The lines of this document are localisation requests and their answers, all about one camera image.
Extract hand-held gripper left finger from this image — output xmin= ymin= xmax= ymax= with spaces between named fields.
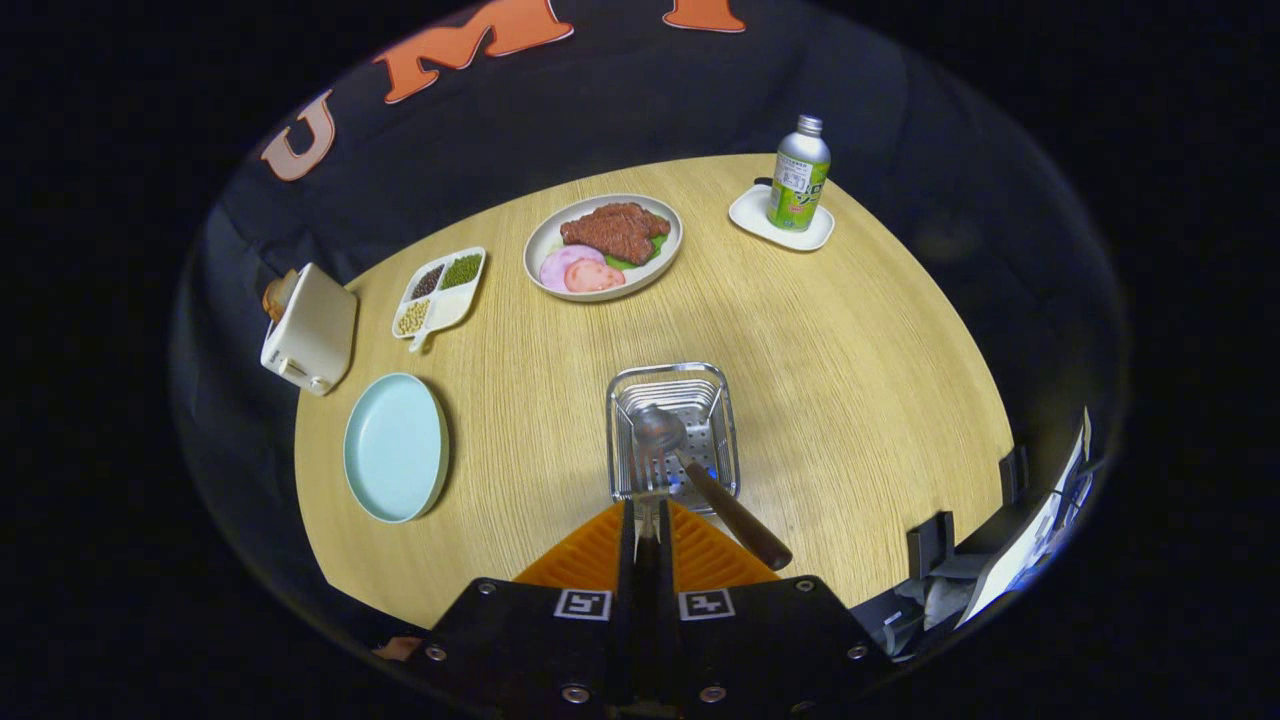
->
xmin=413 ymin=500 xmax=642 ymax=715

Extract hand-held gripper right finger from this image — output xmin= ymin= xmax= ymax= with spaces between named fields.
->
xmin=655 ymin=500 xmax=896 ymax=716

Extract metal fork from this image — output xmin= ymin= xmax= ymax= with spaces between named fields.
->
xmin=630 ymin=445 xmax=669 ymax=601

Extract light blue plate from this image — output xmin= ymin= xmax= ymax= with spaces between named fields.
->
xmin=343 ymin=373 xmax=451 ymax=524

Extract black table clamp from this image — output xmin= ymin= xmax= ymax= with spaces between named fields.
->
xmin=907 ymin=512 xmax=956 ymax=581
xmin=1000 ymin=445 xmax=1031 ymax=506

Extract reddish pink ham slice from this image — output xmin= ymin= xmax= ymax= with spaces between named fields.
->
xmin=564 ymin=259 xmax=627 ymax=294

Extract pale pink ham slice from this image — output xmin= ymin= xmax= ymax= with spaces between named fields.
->
xmin=539 ymin=245 xmax=606 ymax=293

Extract white divided dish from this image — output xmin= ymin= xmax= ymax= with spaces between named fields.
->
xmin=391 ymin=246 xmax=488 ymax=353

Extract green lettuce leaf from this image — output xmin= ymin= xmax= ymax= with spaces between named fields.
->
xmin=605 ymin=235 xmax=669 ymax=271

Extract white round plate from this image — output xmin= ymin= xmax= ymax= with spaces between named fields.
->
xmin=523 ymin=193 xmax=684 ymax=303

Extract brown meat slices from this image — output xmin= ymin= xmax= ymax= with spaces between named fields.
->
xmin=560 ymin=202 xmax=671 ymax=266

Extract white square coaster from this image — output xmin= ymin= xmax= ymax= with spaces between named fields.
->
xmin=728 ymin=183 xmax=836 ymax=252

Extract white toaster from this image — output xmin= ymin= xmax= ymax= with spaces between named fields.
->
xmin=260 ymin=262 xmax=359 ymax=397

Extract silver green drink bottle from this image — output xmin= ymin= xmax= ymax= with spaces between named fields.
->
xmin=767 ymin=114 xmax=832 ymax=233

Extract toasted bread slice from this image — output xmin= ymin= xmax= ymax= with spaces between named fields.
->
xmin=262 ymin=268 xmax=301 ymax=323

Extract brown handled metal spoon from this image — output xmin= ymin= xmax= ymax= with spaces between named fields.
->
xmin=631 ymin=403 xmax=794 ymax=572

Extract metal wire basket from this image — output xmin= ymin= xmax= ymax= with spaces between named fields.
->
xmin=606 ymin=362 xmax=741 ymax=516

